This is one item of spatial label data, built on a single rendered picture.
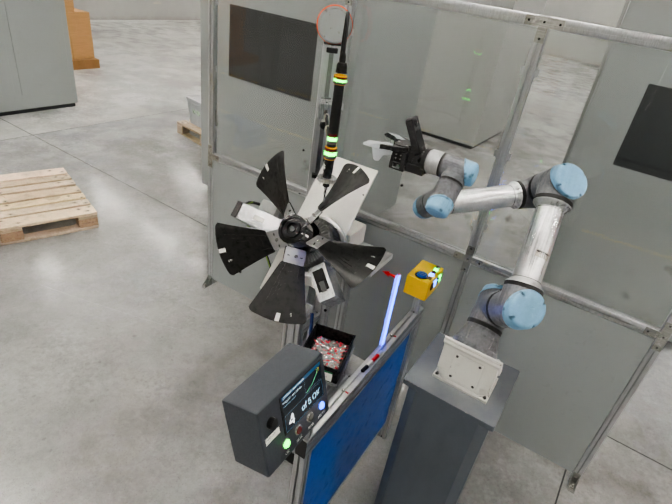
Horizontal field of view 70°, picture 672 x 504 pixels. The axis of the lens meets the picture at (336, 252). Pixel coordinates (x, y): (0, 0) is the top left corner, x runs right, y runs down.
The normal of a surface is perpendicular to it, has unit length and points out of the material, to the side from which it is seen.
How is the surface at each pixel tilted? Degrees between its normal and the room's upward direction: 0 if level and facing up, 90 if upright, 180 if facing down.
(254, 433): 90
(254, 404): 15
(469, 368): 90
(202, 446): 0
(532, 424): 90
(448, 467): 90
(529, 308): 60
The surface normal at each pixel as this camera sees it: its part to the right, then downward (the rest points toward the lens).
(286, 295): 0.33, -0.05
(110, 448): 0.14, -0.85
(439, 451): -0.54, 0.37
